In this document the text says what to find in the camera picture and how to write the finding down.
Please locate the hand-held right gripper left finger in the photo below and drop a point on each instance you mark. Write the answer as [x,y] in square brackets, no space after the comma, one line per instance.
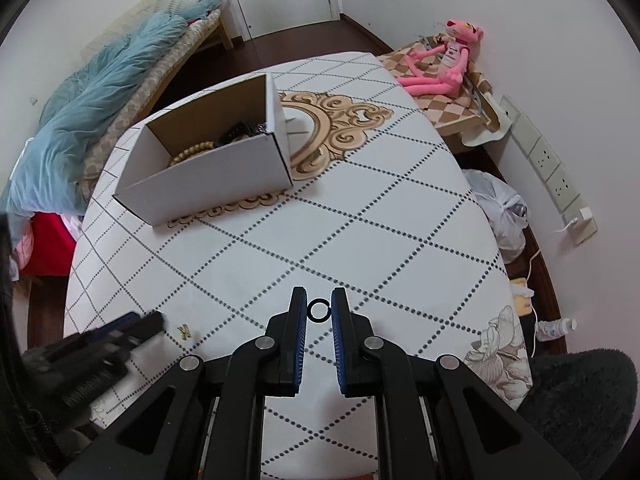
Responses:
[299,340]

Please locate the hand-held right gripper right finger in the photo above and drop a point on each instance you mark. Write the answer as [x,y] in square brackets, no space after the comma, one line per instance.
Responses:
[337,340]

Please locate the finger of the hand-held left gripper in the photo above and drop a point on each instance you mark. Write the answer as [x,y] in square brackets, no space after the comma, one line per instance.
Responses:
[150,324]
[120,321]

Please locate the small gold earring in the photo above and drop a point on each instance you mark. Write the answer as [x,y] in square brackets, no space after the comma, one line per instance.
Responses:
[184,332]

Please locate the cardboard box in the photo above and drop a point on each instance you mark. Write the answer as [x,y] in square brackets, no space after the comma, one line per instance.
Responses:
[210,180]

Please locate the black smart band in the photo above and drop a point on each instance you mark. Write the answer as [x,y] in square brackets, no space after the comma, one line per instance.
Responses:
[235,131]

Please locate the red cloth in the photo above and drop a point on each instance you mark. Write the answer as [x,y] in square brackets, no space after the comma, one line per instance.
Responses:
[47,245]

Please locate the white diamond-pattern tablecloth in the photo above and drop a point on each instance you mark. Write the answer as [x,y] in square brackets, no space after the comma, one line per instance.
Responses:
[350,220]

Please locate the small beige box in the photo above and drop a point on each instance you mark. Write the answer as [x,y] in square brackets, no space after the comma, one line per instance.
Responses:
[521,300]

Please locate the white plastic bag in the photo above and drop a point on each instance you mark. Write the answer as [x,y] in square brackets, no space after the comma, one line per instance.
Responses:
[495,205]

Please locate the blue duvet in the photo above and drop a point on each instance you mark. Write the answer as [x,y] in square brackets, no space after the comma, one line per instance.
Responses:
[90,110]

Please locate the clear water bottle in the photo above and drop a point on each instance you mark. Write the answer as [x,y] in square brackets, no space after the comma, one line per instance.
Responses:
[555,329]

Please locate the bed with checkered sheet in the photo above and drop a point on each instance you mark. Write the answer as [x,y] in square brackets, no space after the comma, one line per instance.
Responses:
[165,80]

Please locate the brown argyle cloth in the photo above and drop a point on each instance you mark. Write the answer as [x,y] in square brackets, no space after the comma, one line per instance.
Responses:
[450,107]

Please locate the white power strip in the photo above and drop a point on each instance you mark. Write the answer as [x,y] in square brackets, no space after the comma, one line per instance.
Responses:
[545,160]

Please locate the white charger plug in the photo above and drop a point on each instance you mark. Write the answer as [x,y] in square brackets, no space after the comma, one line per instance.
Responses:
[584,216]

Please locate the pink plush toy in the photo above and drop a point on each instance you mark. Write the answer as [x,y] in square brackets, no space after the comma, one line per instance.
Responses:
[440,80]

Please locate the teal folded blanket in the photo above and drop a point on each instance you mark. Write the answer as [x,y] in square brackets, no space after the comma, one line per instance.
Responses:
[197,9]

